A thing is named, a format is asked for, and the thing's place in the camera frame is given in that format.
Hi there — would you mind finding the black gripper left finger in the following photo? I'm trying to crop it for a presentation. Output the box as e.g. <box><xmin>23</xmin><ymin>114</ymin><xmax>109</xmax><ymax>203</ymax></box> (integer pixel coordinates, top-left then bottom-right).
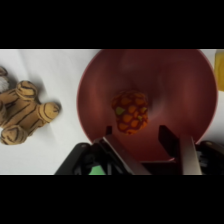
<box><xmin>95</xmin><ymin>125</ymin><xmax>152</xmax><ymax>176</ymax></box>

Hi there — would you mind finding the yellow block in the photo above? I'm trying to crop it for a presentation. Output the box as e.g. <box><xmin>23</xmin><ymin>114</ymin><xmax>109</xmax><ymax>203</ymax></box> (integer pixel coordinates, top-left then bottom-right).
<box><xmin>214</xmin><ymin>49</ymin><xmax>224</xmax><ymax>93</ymax></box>

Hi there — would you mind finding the striped tiger plush toy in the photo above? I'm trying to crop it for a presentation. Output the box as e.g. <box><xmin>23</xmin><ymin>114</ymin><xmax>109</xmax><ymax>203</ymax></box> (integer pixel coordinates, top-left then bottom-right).
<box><xmin>0</xmin><ymin>65</ymin><xmax>62</xmax><ymax>147</ymax></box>

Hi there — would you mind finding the pink bowl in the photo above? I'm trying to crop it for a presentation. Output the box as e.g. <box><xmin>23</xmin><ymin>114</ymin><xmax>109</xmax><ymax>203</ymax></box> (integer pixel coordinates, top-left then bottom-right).
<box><xmin>76</xmin><ymin>49</ymin><xmax>219</xmax><ymax>165</ymax></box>

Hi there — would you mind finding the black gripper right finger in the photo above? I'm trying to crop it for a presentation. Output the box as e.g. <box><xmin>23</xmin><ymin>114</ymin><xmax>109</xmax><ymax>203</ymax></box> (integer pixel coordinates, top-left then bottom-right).
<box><xmin>157</xmin><ymin>124</ymin><xmax>204</xmax><ymax>176</ymax></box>

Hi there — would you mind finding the red ball with orange spots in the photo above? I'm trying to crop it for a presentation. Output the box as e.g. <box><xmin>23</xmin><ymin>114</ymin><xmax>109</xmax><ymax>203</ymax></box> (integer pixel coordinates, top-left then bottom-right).
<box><xmin>110</xmin><ymin>89</ymin><xmax>150</xmax><ymax>136</ymax></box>

